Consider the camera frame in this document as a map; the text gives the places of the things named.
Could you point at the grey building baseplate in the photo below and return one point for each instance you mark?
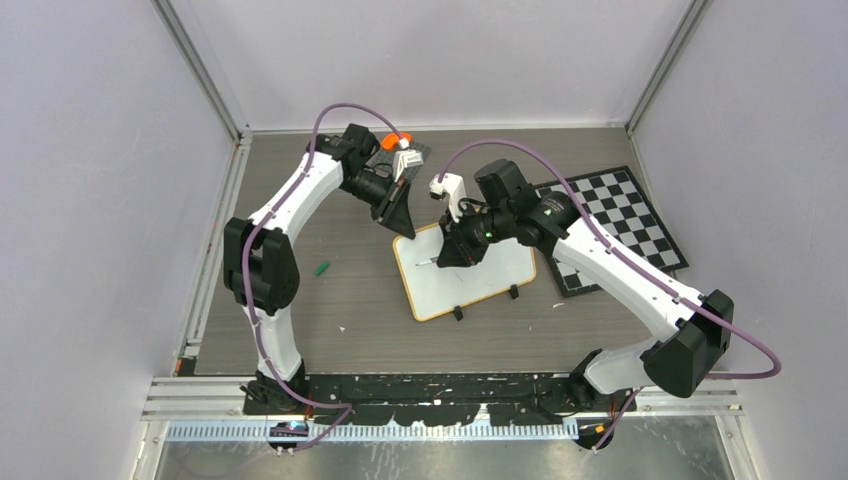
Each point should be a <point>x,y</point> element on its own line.
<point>381,162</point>

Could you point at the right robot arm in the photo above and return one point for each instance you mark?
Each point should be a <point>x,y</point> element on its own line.
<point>684,344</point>

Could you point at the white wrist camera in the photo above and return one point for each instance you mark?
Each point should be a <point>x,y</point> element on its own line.
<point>450,189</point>
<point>406,164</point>

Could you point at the orange curved block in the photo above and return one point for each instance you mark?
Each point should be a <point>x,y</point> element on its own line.
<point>394,141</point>

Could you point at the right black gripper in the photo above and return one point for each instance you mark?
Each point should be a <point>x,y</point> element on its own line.
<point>457,250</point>

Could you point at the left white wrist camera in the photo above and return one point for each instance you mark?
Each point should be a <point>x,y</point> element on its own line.
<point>406,164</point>

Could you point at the yellow framed whiteboard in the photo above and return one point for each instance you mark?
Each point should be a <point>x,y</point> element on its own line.
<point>433,292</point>

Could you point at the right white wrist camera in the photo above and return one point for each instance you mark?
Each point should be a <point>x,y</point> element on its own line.
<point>450,189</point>

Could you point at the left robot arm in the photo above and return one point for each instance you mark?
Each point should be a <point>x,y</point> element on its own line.
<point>259,264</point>

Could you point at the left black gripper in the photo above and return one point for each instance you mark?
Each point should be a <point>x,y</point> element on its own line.
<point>393,211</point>

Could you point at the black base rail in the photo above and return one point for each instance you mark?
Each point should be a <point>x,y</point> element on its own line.
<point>508,399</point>

